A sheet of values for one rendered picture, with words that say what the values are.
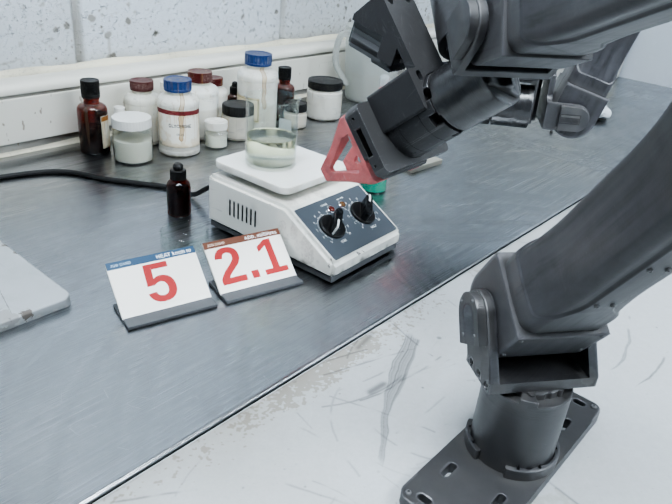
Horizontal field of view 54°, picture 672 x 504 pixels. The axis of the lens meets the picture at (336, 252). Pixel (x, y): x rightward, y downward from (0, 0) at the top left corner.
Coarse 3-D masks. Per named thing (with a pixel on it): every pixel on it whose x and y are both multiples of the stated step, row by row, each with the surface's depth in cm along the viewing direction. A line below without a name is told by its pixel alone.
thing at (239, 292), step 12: (204, 252) 68; (216, 276) 67; (276, 276) 70; (288, 276) 71; (216, 288) 68; (228, 288) 67; (240, 288) 68; (252, 288) 68; (264, 288) 68; (276, 288) 69; (228, 300) 66; (240, 300) 66
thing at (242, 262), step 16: (256, 240) 71; (272, 240) 72; (224, 256) 68; (240, 256) 69; (256, 256) 70; (272, 256) 71; (224, 272) 68; (240, 272) 68; (256, 272) 69; (272, 272) 70
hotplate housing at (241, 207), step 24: (216, 192) 78; (240, 192) 75; (264, 192) 74; (312, 192) 75; (336, 192) 77; (216, 216) 79; (240, 216) 76; (264, 216) 74; (288, 216) 71; (288, 240) 72; (312, 240) 70; (384, 240) 76; (312, 264) 71; (336, 264) 70; (360, 264) 74
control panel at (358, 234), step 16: (352, 192) 78; (304, 208) 72; (320, 208) 74; (336, 208) 75; (352, 224) 74; (368, 224) 76; (384, 224) 77; (320, 240) 70; (336, 240) 72; (352, 240) 73; (368, 240) 74; (336, 256) 70
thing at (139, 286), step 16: (176, 256) 66; (192, 256) 67; (112, 272) 63; (128, 272) 63; (144, 272) 64; (160, 272) 65; (176, 272) 65; (192, 272) 66; (128, 288) 63; (144, 288) 63; (160, 288) 64; (176, 288) 65; (192, 288) 66; (128, 304) 62; (144, 304) 63
